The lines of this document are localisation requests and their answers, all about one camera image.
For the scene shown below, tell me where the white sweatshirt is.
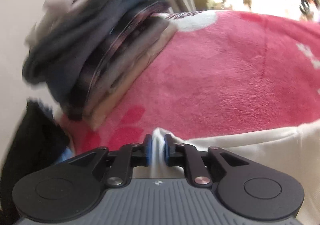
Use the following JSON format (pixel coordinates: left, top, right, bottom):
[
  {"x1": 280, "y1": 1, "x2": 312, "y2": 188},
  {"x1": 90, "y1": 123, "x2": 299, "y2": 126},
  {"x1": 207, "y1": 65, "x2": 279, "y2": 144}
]
[{"x1": 150, "y1": 120, "x2": 320, "y2": 225}]

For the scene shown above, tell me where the pink floral blanket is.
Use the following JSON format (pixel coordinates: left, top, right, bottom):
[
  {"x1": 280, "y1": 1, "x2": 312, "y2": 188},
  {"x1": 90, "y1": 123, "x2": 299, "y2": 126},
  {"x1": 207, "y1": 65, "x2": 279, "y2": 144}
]
[{"x1": 62, "y1": 11, "x2": 319, "y2": 154}]

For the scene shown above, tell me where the stack of folded clothes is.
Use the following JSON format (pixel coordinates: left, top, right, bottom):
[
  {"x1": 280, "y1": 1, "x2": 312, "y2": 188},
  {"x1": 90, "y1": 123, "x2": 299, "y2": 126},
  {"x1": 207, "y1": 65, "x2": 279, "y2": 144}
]
[{"x1": 22, "y1": 0, "x2": 169, "y2": 121}]

